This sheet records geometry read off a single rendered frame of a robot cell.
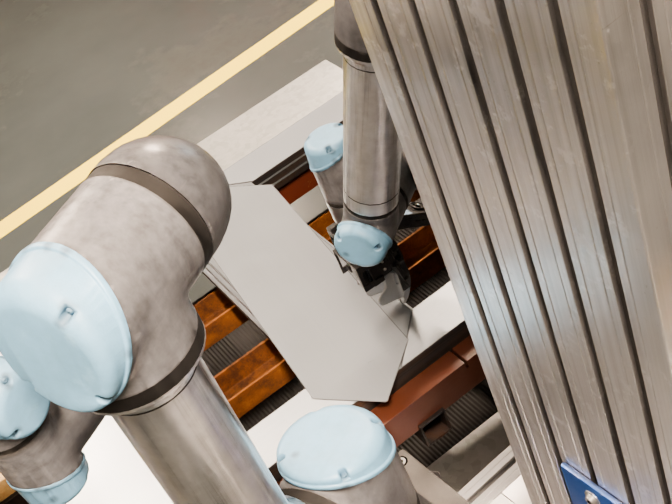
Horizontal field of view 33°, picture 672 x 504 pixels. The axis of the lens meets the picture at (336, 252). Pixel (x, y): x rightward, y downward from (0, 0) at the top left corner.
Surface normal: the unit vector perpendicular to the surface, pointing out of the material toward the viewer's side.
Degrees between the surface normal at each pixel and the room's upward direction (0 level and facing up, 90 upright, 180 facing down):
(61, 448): 83
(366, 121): 91
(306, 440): 7
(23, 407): 90
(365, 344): 0
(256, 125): 0
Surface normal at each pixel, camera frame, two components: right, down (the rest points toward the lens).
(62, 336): -0.50, 0.59
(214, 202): 0.89, -0.11
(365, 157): -0.25, 0.72
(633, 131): 0.58, 0.38
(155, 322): 0.83, 0.15
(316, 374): -0.32, -0.72
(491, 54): -0.75, 0.59
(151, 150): 0.04, -0.81
